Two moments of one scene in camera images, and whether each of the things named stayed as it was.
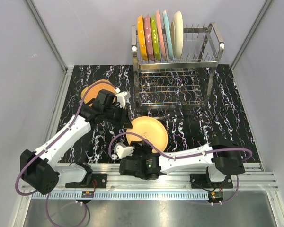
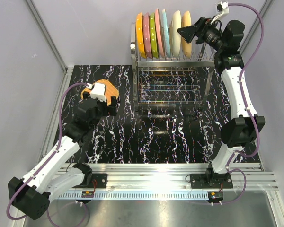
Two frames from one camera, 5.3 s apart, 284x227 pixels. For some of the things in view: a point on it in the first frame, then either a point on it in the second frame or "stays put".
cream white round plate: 177,35 stays put
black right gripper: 144,146 -> 199,30
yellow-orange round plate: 150,128 -> 186,47
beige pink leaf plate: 162,48 stays put
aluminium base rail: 178,176 stays put
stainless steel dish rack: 184,82 stays put
